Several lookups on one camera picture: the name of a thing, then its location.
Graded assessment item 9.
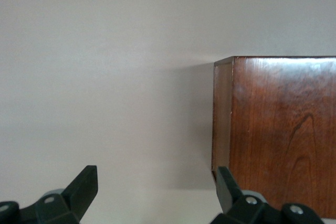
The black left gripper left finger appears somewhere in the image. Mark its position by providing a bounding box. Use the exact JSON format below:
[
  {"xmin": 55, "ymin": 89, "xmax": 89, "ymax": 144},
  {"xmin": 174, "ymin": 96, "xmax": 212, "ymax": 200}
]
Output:
[{"xmin": 0, "ymin": 165, "xmax": 99, "ymax": 224}]

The dark brown wooden cabinet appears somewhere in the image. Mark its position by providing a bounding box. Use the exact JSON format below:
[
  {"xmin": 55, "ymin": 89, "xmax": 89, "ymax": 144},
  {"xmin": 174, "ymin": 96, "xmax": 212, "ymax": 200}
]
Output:
[{"xmin": 211, "ymin": 56, "xmax": 336, "ymax": 220}]

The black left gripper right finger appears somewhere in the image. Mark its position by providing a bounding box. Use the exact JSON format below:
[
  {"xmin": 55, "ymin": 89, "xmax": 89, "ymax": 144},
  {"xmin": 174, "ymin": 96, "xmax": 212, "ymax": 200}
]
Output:
[{"xmin": 209, "ymin": 166, "xmax": 326, "ymax": 224}]

